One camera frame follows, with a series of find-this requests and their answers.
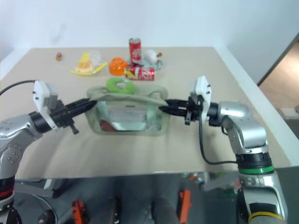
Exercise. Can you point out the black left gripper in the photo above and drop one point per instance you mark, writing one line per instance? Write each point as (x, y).
(61, 114)

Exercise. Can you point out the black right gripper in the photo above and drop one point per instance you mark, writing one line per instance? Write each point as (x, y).
(192, 109)

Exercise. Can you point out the green pouch with clear window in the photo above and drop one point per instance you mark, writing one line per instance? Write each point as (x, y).
(140, 98)

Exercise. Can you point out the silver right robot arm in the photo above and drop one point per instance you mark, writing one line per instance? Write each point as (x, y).
(247, 135)

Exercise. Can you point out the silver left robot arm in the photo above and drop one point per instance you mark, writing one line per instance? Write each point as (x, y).
(16, 130)

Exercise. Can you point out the red item inside pouch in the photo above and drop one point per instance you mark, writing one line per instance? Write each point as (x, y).
(106, 125)

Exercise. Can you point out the silver packet inside pouch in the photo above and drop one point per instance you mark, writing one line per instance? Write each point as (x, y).
(126, 119)

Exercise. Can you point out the white plush toy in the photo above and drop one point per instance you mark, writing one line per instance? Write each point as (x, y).
(150, 56)

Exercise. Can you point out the yellow snack bag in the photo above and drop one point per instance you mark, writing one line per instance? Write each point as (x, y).
(84, 65)

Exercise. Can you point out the short red cola can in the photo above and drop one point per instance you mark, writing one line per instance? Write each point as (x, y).
(143, 73)

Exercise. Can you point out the clear crumpled plastic bag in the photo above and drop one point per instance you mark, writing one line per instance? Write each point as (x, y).
(97, 57)

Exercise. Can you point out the orange ball toy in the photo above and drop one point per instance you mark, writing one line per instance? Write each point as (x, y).
(118, 66)

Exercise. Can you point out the small red round toy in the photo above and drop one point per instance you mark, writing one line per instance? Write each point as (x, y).
(59, 56)

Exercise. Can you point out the small brown object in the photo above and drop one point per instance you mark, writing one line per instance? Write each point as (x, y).
(159, 54)

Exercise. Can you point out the tall red cola can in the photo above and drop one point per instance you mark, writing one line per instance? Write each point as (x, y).
(135, 52)

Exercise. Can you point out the orange clamp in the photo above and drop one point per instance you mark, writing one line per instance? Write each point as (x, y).
(78, 211)
(185, 205)

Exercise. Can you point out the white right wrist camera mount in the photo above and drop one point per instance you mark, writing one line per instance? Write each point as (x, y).
(202, 91)

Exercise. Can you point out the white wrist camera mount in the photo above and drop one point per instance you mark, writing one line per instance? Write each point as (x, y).
(202, 91)
(41, 93)

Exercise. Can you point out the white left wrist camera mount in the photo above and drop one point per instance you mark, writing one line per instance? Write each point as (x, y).
(41, 93)

